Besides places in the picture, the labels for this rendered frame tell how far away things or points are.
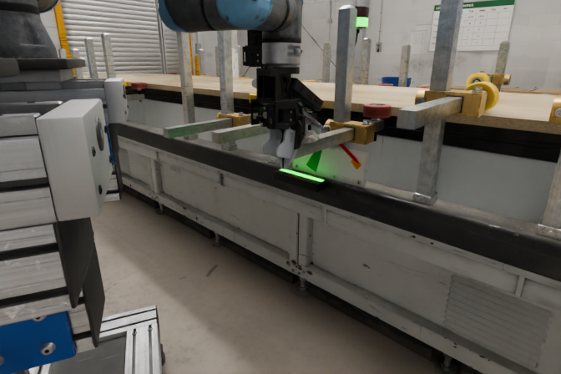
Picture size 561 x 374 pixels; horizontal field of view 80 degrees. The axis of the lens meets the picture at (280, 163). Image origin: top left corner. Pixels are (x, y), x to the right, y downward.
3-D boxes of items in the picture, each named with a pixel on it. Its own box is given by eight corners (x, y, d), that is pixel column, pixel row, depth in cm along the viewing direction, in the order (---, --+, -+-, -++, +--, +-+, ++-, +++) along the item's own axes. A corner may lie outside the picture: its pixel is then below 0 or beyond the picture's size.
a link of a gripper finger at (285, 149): (269, 173, 69) (269, 129, 67) (287, 167, 74) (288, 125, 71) (280, 176, 67) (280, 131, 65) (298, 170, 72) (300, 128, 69)
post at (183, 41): (189, 140, 145) (180, 28, 131) (183, 138, 148) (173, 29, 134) (198, 138, 148) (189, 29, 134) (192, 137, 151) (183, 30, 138)
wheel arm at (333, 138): (293, 164, 72) (294, 144, 71) (281, 160, 74) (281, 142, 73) (383, 132, 103) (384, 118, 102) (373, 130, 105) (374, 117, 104)
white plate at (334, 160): (364, 189, 91) (367, 153, 88) (291, 169, 108) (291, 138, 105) (366, 188, 92) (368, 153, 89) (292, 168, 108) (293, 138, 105)
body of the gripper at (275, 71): (250, 128, 68) (249, 66, 64) (278, 123, 74) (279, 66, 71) (277, 133, 63) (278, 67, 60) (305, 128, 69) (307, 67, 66)
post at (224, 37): (229, 159, 130) (223, 25, 115) (223, 157, 132) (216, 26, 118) (235, 157, 132) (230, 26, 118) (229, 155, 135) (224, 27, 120)
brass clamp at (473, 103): (477, 118, 69) (481, 93, 68) (411, 112, 78) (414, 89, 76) (484, 114, 74) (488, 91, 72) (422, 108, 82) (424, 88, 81)
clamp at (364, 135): (365, 145, 88) (366, 126, 87) (322, 137, 97) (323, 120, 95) (375, 141, 92) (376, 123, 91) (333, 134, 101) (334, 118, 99)
